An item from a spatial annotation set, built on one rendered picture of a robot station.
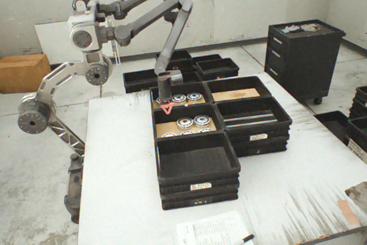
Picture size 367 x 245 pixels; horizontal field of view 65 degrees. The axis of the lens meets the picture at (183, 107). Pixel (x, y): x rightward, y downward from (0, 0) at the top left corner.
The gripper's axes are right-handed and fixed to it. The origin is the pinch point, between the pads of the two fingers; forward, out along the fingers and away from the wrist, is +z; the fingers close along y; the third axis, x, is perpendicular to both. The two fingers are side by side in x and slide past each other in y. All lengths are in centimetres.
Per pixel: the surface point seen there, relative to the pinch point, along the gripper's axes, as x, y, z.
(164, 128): 2.9, 14.8, 23.3
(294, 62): -142, 123, 48
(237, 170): -27.0, -38.7, 14.7
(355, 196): -87, -49, 39
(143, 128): 17, 36, 36
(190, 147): -9.3, -9.8, 20.9
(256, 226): -32, -54, 37
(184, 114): -11.2, 20.2, 19.1
